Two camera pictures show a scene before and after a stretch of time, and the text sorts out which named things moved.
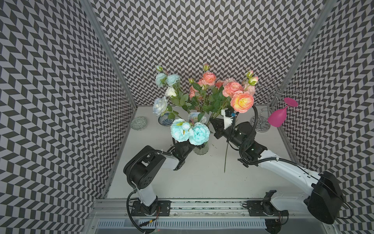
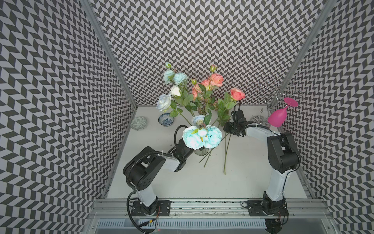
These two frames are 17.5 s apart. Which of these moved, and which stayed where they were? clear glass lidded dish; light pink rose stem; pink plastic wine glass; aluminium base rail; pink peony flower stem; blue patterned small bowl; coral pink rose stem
Moved: light pink rose stem; pink peony flower stem; coral pink rose stem
Stayed: aluminium base rail; blue patterned small bowl; clear glass lidded dish; pink plastic wine glass
